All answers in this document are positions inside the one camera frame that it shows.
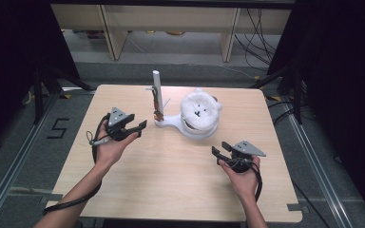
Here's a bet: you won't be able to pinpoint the grey cable plug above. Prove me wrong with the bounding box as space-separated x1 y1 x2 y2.
89 137 112 147

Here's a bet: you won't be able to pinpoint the black floor cables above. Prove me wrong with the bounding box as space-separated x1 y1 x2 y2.
266 100 297 126

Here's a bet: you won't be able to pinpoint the person's left hand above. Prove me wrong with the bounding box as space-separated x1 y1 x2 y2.
93 121 140 173

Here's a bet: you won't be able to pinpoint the white floor cable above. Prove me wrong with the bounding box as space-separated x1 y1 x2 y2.
215 63 261 81

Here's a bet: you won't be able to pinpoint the light wooden desk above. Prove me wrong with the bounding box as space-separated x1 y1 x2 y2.
50 3 292 63

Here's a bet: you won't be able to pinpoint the white stand with post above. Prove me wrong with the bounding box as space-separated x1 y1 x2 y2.
144 69 219 142

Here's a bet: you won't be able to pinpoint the black hanging cables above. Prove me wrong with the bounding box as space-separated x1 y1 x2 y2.
233 8 279 72

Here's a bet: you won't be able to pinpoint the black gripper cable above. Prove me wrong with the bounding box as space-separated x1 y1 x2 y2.
249 163 264 203
42 113 110 216

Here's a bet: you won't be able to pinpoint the black metal stand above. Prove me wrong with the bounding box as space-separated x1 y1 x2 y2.
32 64 95 125
249 62 306 125

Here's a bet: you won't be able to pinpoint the aluminium floor rail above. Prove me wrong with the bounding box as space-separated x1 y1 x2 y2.
0 91 62 228
279 94 355 228

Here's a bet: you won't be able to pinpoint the white plush bear hat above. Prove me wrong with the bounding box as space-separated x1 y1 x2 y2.
179 87 223 132

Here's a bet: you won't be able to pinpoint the black floor cable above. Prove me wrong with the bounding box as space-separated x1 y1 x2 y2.
290 180 325 228

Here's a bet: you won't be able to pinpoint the green cord keychain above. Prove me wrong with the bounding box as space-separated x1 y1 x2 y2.
150 87 165 123

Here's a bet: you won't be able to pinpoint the grey tape strip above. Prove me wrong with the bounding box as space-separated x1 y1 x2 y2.
286 202 310 214

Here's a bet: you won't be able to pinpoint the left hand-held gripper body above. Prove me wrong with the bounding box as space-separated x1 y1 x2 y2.
105 106 136 143

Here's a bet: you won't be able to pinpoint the person's right hand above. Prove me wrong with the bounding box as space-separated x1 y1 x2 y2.
218 156 262 204

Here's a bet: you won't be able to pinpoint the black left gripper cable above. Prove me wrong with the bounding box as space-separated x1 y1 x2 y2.
42 113 110 216

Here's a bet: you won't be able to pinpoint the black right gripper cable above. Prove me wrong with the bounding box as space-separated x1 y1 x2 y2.
249 163 264 203

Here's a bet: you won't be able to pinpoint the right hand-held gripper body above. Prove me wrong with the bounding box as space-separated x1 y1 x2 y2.
229 140 267 174

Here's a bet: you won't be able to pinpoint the dark curtain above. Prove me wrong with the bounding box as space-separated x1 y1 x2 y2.
267 0 365 227
0 0 81 156

